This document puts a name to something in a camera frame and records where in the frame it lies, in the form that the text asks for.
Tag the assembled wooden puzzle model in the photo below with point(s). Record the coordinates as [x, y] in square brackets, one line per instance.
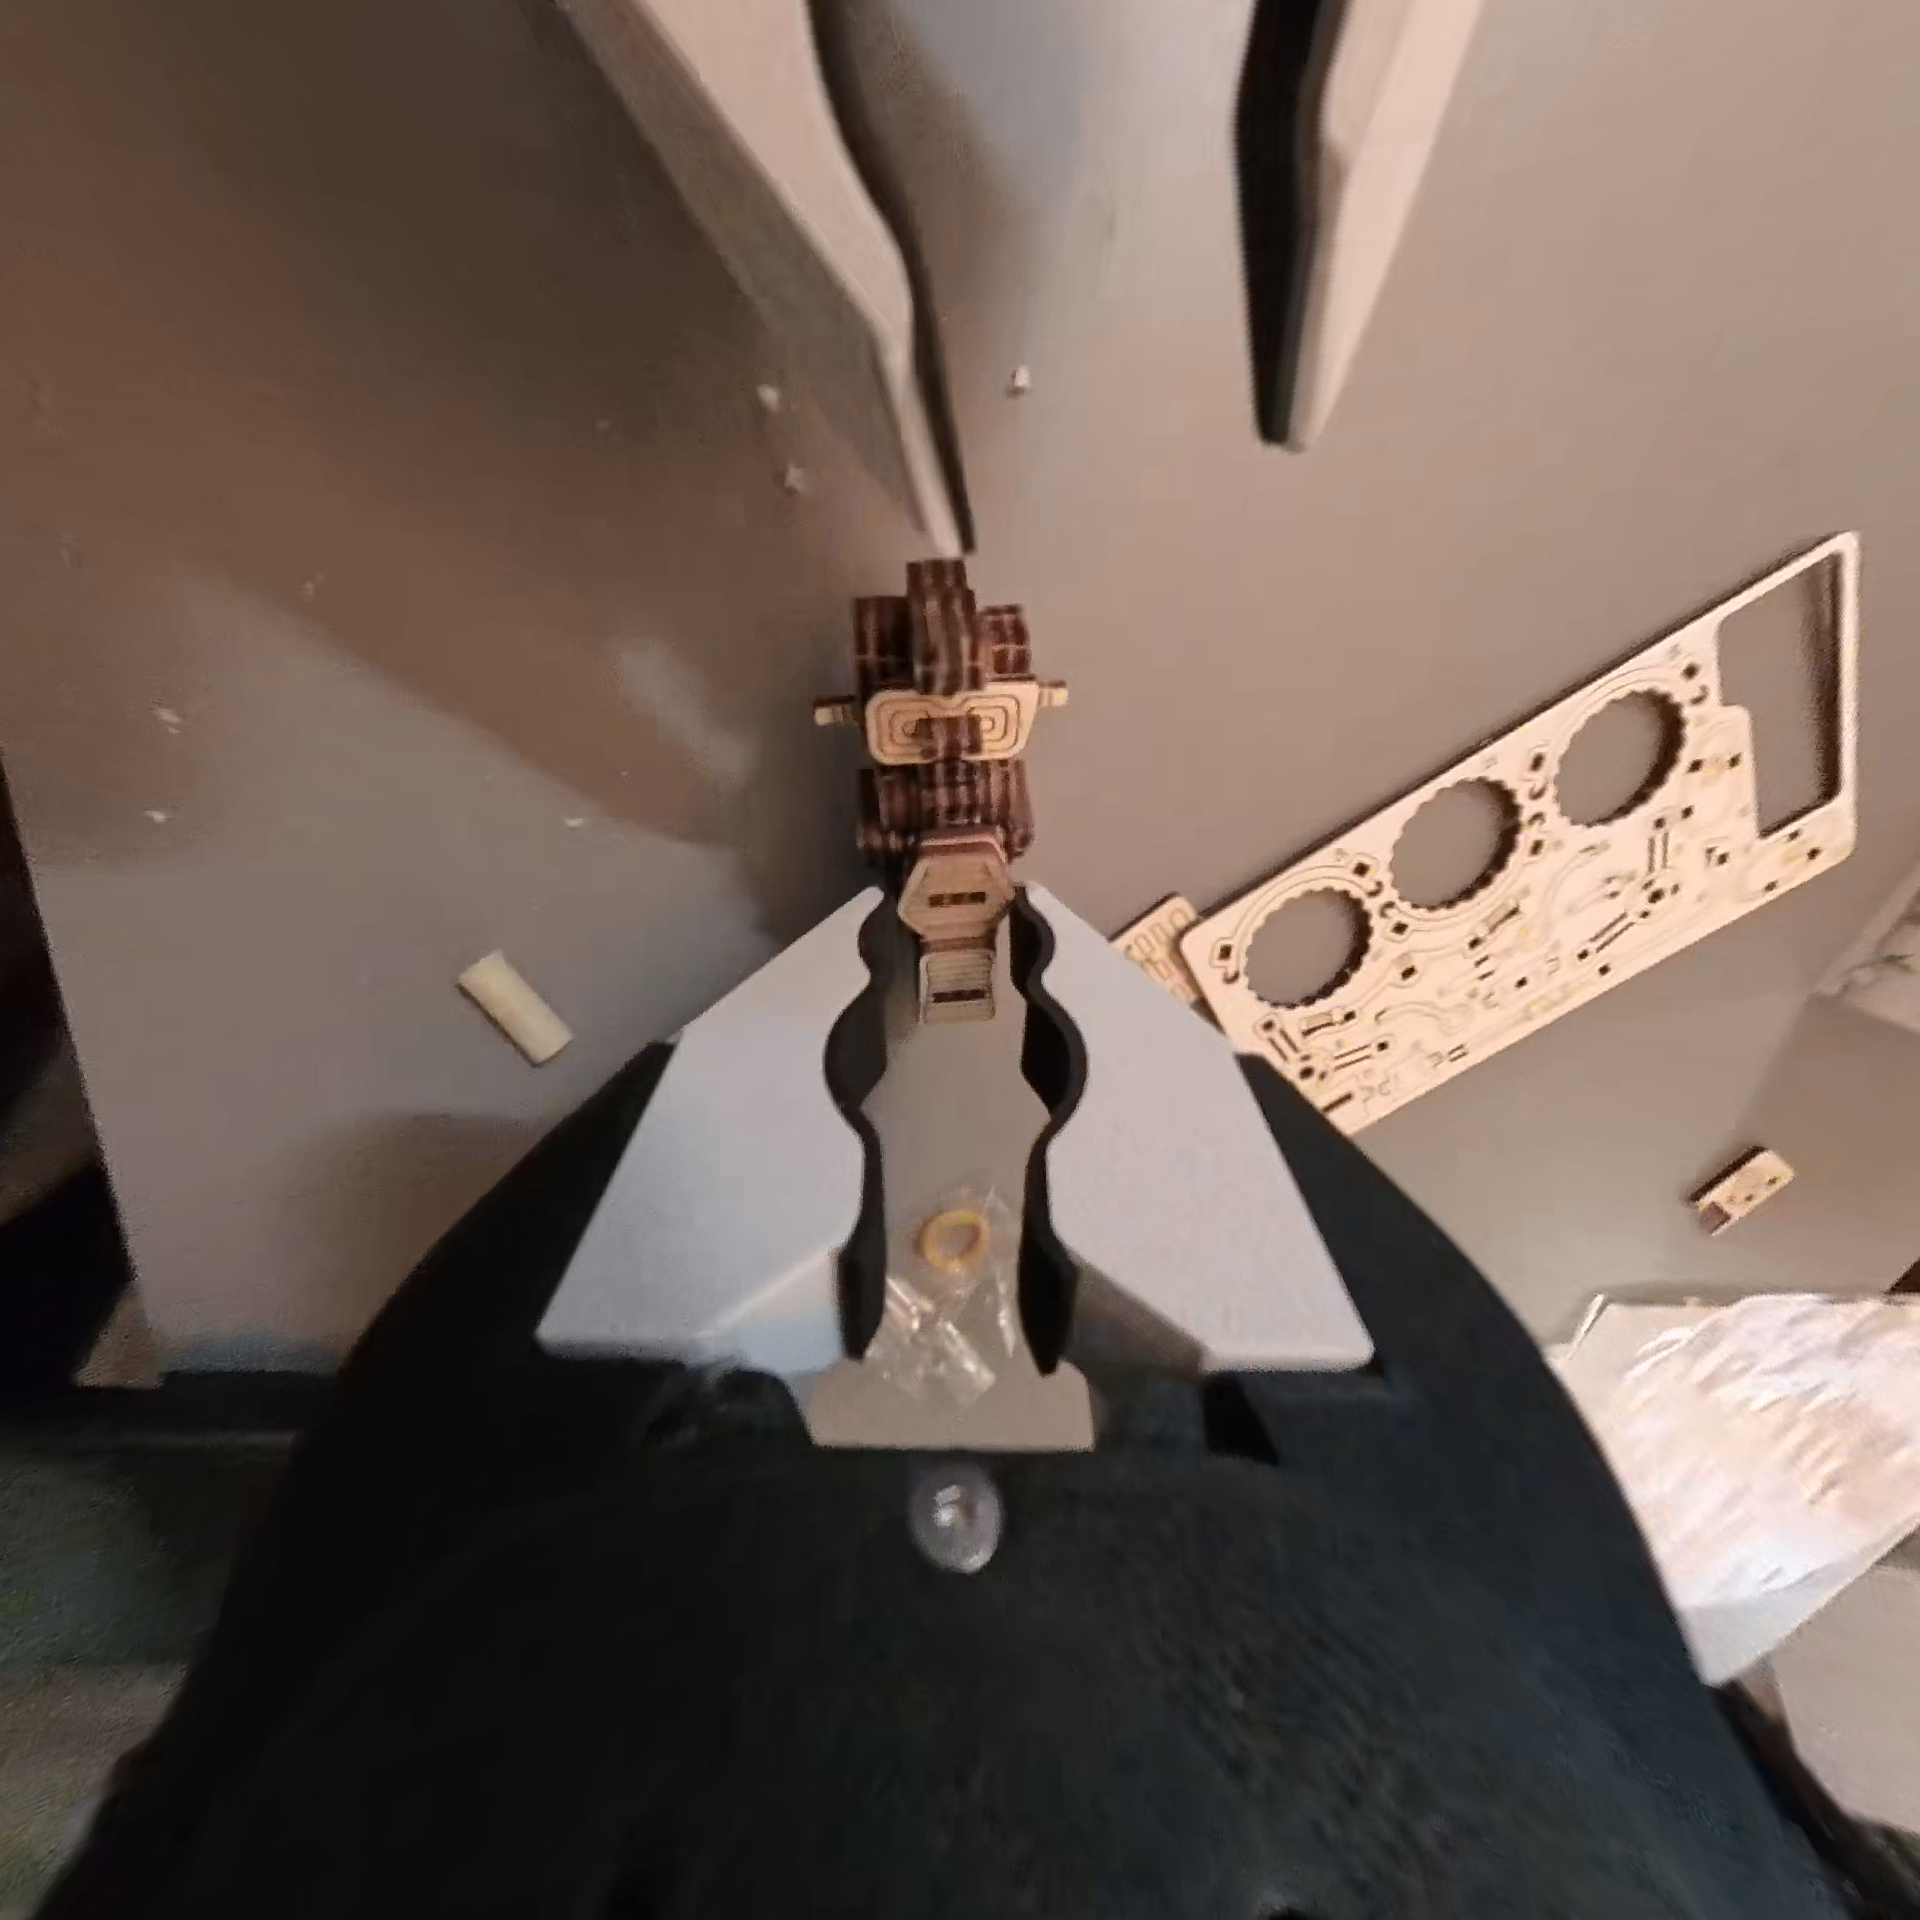
[945, 721]

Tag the small wooden slotted sheet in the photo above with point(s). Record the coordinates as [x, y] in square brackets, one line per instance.
[1157, 942]

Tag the small wooden puzzle piece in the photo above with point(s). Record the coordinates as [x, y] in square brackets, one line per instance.
[1743, 1190]

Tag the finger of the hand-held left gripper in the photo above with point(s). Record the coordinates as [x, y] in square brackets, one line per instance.
[1395, 119]
[750, 150]

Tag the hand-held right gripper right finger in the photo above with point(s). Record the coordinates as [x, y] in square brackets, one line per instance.
[1184, 1202]

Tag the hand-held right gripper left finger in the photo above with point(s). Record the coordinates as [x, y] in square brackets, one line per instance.
[705, 1202]

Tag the grey desk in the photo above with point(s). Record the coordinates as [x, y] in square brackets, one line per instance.
[375, 451]

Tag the small white cylinder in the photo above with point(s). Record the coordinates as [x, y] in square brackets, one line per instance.
[515, 1010]

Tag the small clear plastic bag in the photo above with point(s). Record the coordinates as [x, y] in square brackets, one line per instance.
[931, 1337]

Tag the crumpled white plastic wrapper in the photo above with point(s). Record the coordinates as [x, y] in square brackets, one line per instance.
[1757, 1455]

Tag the wooden sheet with round holes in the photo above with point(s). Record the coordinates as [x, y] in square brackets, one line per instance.
[1530, 962]

